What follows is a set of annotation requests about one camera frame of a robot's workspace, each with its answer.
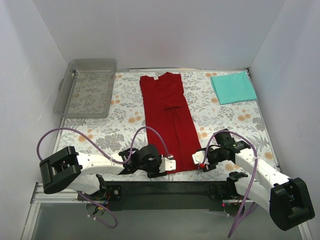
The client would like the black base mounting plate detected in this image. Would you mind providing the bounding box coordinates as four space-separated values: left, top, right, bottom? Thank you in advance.
77 181 257 212

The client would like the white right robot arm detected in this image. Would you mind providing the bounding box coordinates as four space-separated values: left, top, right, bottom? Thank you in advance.
197 129 315 231

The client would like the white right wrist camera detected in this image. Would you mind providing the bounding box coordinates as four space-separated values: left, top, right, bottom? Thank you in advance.
192 150 209 171

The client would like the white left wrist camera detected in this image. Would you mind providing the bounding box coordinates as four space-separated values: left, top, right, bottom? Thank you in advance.
159 155 176 173

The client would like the aluminium frame rail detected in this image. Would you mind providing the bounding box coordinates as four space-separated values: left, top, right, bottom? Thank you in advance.
31 181 301 204

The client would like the folded teal t shirt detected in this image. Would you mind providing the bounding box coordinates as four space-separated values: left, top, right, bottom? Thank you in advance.
210 71 257 105

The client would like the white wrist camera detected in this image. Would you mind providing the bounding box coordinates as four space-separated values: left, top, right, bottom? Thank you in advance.
192 150 209 171
159 155 176 173

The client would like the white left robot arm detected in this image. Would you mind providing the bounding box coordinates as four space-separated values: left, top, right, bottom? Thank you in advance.
39 144 170 200

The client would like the red t shirt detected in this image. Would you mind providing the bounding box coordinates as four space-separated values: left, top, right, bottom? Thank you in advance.
139 72 201 173

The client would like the clear plastic bin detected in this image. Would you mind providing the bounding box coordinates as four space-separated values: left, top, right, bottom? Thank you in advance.
53 58 117 119

